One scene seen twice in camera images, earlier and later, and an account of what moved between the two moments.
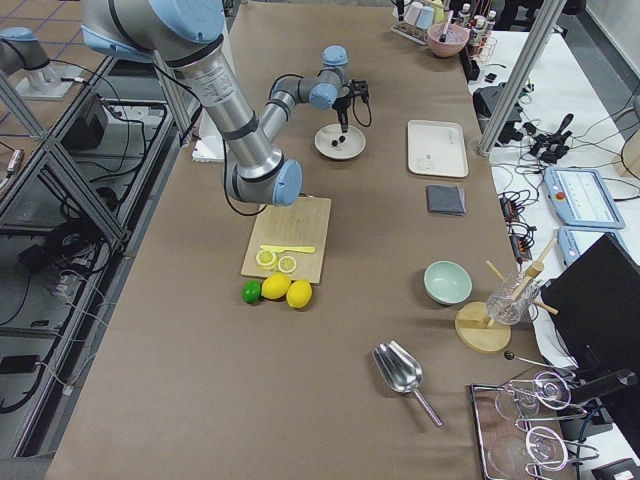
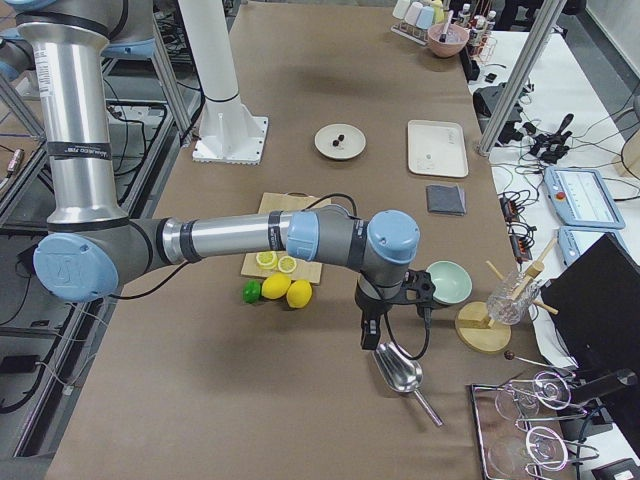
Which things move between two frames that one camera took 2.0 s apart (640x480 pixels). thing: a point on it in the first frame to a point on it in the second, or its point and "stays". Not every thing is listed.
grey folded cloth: x=445 y=199 stays
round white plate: x=331 y=142 stays
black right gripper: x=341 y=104 to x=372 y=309
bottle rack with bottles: x=481 y=43 stays
